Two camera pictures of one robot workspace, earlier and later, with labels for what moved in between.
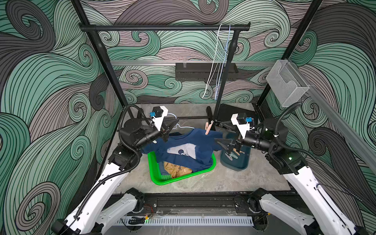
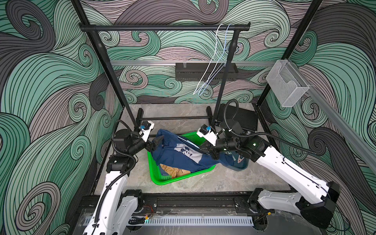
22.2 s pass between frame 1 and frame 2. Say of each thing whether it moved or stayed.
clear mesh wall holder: stayed
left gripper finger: moved
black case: stayed
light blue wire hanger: moved
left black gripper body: moved
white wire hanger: moved
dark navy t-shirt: moved
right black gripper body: moved
